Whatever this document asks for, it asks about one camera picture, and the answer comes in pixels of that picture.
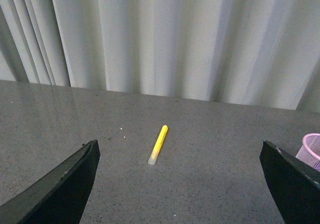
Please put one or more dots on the white curtain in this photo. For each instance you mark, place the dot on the white curtain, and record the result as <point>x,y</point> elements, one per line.
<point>250,52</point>

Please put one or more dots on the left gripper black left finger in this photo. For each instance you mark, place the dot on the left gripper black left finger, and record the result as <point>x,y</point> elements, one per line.
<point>59,197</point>

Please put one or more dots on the pink mesh cup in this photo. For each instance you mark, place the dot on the pink mesh cup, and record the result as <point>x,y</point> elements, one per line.
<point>309,153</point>

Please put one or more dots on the yellow highlighter pen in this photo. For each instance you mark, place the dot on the yellow highlighter pen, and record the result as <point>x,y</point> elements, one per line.
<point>158,145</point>

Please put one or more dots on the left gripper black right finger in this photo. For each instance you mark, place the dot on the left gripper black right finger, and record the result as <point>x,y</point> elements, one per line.
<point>294,185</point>

